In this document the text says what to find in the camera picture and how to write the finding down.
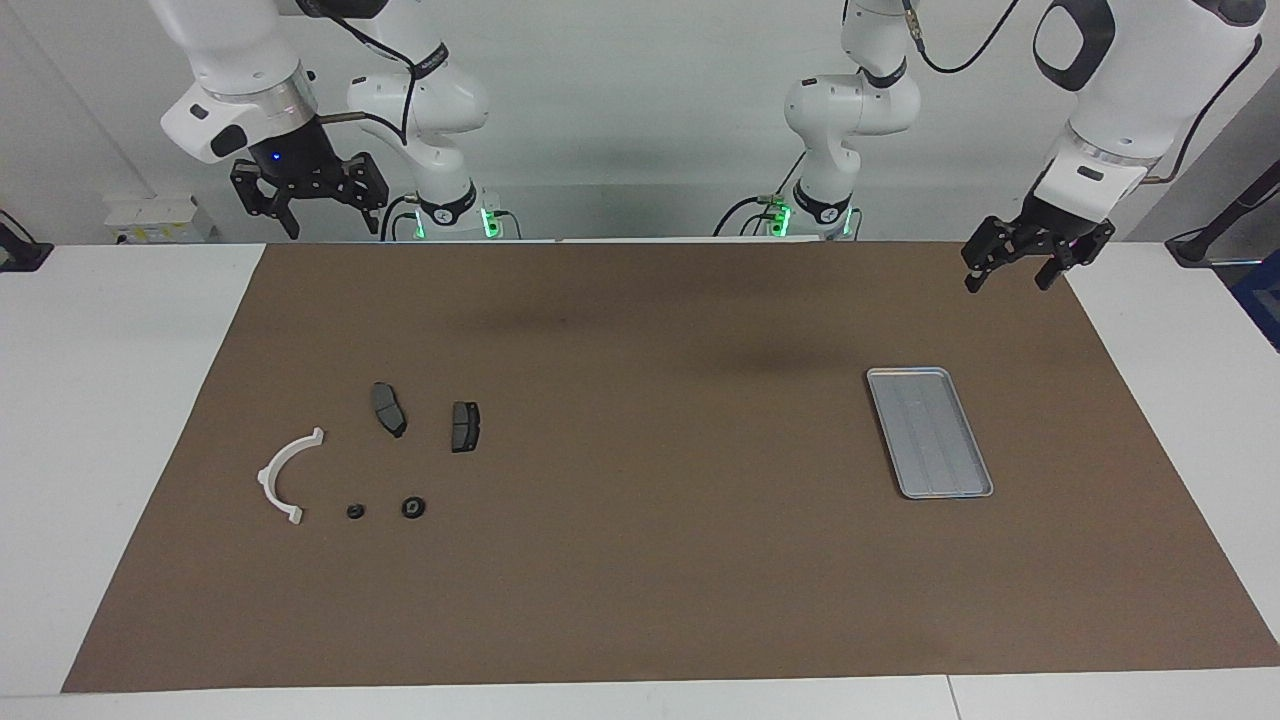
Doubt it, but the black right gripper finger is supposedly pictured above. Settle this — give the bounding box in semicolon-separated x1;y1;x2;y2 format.
230;160;302;242
340;150;392;238

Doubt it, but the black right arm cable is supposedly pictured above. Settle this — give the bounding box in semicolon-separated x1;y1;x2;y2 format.
296;0;419;146

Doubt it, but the silver metal tray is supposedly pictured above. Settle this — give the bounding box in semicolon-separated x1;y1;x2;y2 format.
866;367;995;500

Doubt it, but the white half ring bracket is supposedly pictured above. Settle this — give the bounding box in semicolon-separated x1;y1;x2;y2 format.
257;427;326;526

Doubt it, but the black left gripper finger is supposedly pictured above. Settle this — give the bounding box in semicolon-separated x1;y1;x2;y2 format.
1035;220;1118;293
961;215;1014;295

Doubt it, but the black clamp stand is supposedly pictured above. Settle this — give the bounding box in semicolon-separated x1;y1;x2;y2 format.
1165;158;1280;267
0;208;54;273

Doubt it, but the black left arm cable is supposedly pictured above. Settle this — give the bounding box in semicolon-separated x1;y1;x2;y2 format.
900;0;1266;188

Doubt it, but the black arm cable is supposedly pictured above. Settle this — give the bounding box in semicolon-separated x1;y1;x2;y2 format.
296;0;419;146
900;0;1266;188

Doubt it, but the black left base cable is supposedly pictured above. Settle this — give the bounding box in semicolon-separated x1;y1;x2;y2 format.
712;150;809;239

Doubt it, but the black base cable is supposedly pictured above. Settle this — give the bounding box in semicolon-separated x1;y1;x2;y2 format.
379;194;422;242
712;150;809;239

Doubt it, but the dark curved brake pad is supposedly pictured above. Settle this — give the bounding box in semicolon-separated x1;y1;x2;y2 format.
371;382;408;439

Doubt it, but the brown table mat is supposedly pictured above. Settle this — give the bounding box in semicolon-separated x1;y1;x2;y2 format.
62;240;1280;694

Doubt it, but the white power strip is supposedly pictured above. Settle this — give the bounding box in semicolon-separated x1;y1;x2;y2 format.
104;195;216;244

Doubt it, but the blue box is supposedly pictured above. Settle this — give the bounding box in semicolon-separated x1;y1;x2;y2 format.
1228;248;1280;353

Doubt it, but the black right base cable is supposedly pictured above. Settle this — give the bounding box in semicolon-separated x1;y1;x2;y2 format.
379;194;422;242

